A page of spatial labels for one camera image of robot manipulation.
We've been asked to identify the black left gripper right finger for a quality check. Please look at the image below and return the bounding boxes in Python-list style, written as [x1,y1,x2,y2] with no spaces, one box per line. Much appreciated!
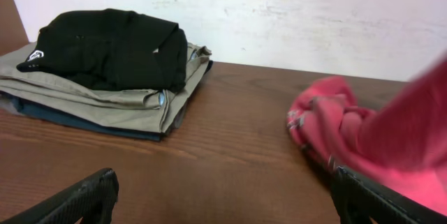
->
[331,166,446,224]

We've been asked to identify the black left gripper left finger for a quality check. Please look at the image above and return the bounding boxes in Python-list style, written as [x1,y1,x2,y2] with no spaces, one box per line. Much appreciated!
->
[1,167,119,224]

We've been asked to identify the red printed t-shirt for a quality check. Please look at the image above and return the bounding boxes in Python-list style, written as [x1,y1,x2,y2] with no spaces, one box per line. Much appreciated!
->
[286,59,446,214]

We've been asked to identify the khaki folded trousers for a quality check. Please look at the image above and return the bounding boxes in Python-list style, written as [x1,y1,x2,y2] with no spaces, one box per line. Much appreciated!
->
[1,43,212,133]

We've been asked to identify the dark blue folded garment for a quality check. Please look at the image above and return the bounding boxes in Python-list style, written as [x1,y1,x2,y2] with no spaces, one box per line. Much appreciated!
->
[6,59,214,142]

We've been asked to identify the black folded garment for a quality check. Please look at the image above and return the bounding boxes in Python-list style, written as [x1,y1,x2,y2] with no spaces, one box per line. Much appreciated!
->
[17,8,187,92]

